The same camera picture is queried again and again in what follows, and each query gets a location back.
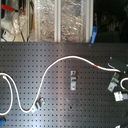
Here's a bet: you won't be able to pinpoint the clear plastic storage bins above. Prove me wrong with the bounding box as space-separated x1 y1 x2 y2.
34 0 94 43

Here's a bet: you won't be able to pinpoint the grey metal center clip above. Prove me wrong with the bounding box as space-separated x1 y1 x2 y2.
70 71 77 91

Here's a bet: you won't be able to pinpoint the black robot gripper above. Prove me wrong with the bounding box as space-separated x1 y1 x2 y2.
108 58 128 102

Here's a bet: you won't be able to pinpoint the blue clamp at board top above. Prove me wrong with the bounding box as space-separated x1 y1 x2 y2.
91 26 98 44

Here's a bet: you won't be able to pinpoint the white device with red tool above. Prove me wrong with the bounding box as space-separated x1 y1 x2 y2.
0 0 33 42

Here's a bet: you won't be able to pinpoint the blue clamp at bottom left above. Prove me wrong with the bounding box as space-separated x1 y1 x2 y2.
0 116 6 126

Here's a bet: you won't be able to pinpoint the white cable with red band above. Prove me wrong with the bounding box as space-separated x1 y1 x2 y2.
0 55 120 114

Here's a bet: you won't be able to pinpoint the black perforated pegboard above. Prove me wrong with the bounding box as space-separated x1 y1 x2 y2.
0 43 128 128

